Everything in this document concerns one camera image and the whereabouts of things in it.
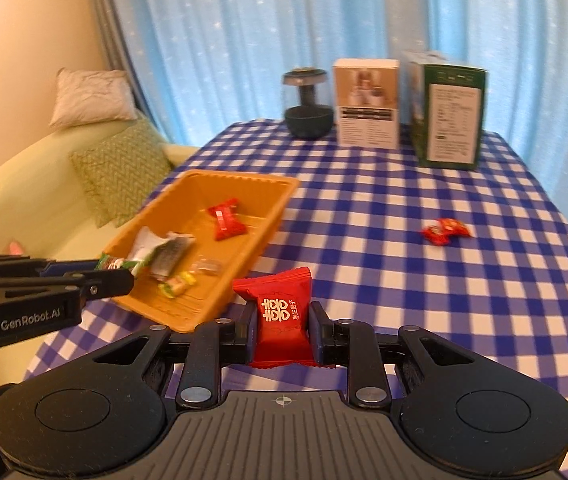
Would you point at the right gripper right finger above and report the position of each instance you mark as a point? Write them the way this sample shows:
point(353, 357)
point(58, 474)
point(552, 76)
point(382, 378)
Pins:
point(353, 345)

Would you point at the white beige product box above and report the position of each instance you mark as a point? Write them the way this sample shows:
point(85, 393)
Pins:
point(367, 98)

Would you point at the pale yellow sofa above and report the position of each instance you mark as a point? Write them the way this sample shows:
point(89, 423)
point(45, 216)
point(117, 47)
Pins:
point(42, 203)

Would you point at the yellow green candy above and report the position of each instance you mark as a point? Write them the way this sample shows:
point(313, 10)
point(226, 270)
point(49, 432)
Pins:
point(177, 285)

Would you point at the blue white checkered tablecloth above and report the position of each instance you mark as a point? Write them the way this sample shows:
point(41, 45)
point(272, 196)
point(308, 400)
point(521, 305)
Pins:
point(356, 219)

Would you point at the clear brown candy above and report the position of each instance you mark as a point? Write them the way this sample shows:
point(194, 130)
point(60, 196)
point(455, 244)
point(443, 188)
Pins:
point(206, 266)

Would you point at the light blue star curtain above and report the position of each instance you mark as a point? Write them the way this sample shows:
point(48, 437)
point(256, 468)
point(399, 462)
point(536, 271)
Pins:
point(196, 66)

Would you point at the green chevron cushion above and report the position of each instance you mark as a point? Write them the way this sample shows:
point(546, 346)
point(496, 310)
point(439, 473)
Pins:
point(118, 172)

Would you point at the orange plastic tray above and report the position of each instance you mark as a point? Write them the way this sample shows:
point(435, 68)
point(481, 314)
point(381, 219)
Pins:
point(182, 207)

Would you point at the red square snack packet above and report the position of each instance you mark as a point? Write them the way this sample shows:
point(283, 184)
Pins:
point(282, 302)

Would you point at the large red snack packet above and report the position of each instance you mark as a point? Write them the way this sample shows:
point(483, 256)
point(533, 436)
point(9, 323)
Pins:
point(227, 224)

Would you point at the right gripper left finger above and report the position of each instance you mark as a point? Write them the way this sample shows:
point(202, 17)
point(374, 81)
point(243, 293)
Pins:
point(215, 345)

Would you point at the green carton box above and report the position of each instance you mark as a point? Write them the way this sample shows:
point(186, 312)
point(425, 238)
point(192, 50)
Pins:
point(447, 106)

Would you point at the white cushion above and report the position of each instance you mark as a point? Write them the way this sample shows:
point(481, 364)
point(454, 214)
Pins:
point(84, 97)

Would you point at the grey seaweed snack packet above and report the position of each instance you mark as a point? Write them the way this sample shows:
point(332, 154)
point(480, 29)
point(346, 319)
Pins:
point(168, 255)

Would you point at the long green white snack packet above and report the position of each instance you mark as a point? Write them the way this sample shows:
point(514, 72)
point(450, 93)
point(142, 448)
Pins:
point(144, 249)

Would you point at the red cartoon candy packet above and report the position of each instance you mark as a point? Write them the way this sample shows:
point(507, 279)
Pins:
point(441, 232)

